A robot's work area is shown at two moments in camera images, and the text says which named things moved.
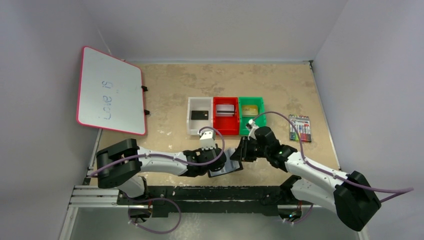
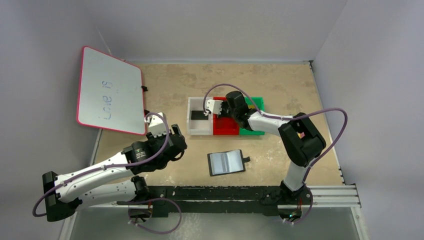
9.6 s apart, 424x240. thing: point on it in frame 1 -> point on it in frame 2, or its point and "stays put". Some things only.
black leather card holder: [230, 166] stays put
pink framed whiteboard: [110, 94] stays put
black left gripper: [218, 162] -> [173, 140]
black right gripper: [248, 149] -> [222, 109]
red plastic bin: [226, 119] stays put
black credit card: [199, 115] stays put
